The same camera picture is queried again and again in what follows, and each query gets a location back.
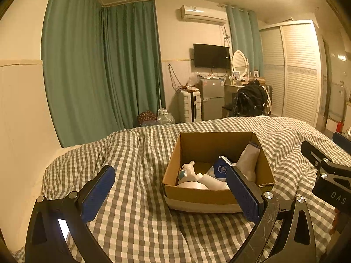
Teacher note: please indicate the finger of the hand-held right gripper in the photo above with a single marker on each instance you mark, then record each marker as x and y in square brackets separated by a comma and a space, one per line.
[342, 141]
[314, 150]

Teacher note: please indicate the wooden dressing table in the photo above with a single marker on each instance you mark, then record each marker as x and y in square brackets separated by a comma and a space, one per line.
[230, 90]

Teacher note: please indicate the white sock with dark cuff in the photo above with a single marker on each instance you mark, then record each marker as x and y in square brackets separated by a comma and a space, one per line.
[249, 160]

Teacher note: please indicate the plain white sock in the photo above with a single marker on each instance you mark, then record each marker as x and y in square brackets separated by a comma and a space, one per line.
[215, 183]

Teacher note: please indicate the white louvred wardrobe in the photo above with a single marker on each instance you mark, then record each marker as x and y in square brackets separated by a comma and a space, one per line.
[296, 74]

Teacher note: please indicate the white air conditioner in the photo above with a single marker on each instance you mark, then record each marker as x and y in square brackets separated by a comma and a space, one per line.
[203, 15]

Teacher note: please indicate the person's right hand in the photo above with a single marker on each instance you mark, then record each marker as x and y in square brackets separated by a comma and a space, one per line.
[335, 222]

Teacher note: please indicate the dark chair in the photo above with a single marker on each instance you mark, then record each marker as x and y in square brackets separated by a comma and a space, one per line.
[228, 111]

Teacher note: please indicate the small grey fridge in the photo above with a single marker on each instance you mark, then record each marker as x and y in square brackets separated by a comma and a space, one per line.
[212, 98]

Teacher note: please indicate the narrow green curtain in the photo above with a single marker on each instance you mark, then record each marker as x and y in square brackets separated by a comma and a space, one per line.
[245, 41]

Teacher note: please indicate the oval white mirror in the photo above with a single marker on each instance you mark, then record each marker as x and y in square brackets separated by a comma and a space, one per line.
[239, 61]

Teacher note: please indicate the red fire extinguisher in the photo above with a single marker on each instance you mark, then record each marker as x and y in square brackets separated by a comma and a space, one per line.
[340, 126]

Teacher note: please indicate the green checked blanket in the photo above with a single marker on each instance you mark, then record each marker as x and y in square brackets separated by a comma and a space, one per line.
[137, 197]

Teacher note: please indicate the cardboard box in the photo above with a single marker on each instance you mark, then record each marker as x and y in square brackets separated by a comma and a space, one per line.
[197, 197]

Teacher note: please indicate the white plush toy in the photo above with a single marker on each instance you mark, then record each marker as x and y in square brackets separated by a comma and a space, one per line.
[189, 171]

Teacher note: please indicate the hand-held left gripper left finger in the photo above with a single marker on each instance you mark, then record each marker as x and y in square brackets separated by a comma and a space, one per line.
[98, 194]

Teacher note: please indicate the black wall television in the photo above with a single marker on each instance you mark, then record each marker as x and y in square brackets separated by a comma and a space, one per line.
[211, 55]

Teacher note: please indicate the black backpack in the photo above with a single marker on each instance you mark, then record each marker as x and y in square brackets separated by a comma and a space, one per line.
[251, 100]

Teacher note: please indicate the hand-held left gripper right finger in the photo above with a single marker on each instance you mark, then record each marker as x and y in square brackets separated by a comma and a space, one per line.
[242, 194]

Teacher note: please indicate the dark patterned bag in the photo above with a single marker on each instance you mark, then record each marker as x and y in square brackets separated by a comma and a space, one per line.
[146, 117]

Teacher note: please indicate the white suitcase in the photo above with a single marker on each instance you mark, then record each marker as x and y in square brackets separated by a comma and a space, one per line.
[189, 106]

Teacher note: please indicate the clear plastic bag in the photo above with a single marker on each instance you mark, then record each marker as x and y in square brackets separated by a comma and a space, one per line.
[193, 80]

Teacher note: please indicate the thin white pole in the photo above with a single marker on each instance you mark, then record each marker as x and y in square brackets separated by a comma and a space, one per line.
[160, 96]

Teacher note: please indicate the blue and white packet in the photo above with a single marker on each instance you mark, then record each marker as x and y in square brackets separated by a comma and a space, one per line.
[220, 169]

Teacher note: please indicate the clear water jug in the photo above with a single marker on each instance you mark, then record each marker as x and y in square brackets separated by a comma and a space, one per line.
[165, 118]

